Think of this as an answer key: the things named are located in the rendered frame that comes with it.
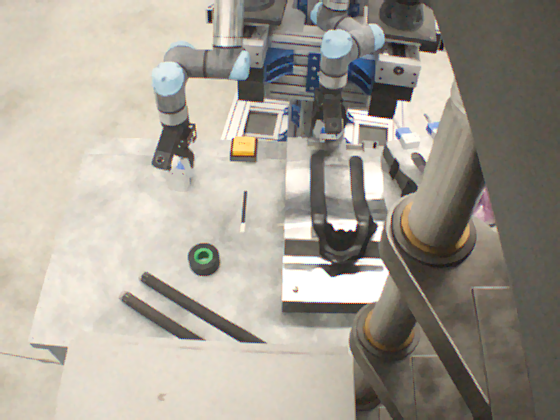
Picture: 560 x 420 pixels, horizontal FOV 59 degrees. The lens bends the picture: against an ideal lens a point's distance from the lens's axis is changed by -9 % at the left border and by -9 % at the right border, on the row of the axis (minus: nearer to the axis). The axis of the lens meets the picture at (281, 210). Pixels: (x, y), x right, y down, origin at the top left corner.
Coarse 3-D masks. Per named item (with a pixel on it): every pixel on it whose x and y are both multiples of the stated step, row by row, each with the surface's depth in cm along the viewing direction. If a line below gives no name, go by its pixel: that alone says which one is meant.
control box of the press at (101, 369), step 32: (96, 352) 53; (128, 352) 53; (160, 352) 53; (192, 352) 54; (224, 352) 54; (256, 352) 54; (288, 352) 54; (320, 352) 55; (64, 384) 51; (96, 384) 51; (128, 384) 51; (160, 384) 51; (192, 384) 51; (224, 384) 52; (256, 384) 52; (288, 384) 52; (320, 384) 52; (352, 384) 52; (64, 416) 49; (96, 416) 49; (128, 416) 49; (160, 416) 49; (192, 416) 49; (224, 416) 50; (256, 416) 50; (288, 416) 50; (320, 416) 50; (352, 416) 50
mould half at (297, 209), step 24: (288, 144) 152; (336, 144) 152; (288, 168) 147; (336, 168) 147; (288, 192) 142; (336, 192) 143; (288, 216) 132; (336, 216) 132; (384, 216) 133; (288, 240) 128; (312, 240) 128; (288, 264) 132; (312, 264) 132; (336, 264) 132; (360, 264) 132; (288, 288) 128; (312, 288) 128; (336, 288) 128; (360, 288) 128; (312, 312) 130; (336, 312) 130
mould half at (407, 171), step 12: (396, 144) 158; (420, 144) 158; (432, 144) 159; (384, 156) 161; (396, 156) 155; (408, 156) 155; (408, 168) 152; (396, 180) 156; (408, 180) 148; (492, 228) 134
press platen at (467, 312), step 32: (384, 224) 56; (480, 224) 56; (384, 256) 57; (416, 256) 53; (448, 256) 53; (480, 256) 54; (416, 288) 52; (448, 288) 51; (480, 288) 51; (448, 320) 49; (480, 320) 49; (512, 320) 49; (448, 352) 49; (480, 352) 47; (512, 352) 47; (480, 384) 45; (512, 384) 45; (480, 416) 46; (512, 416) 43
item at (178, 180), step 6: (180, 162) 153; (180, 168) 152; (168, 174) 149; (174, 174) 149; (180, 174) 149; (186, 174) 149; (168, 180) 149; (174, 180) 149; (180, 180) 148; (186, 180) 150; (174, 186) 151; (180, 186) 150; (186, 186) 151
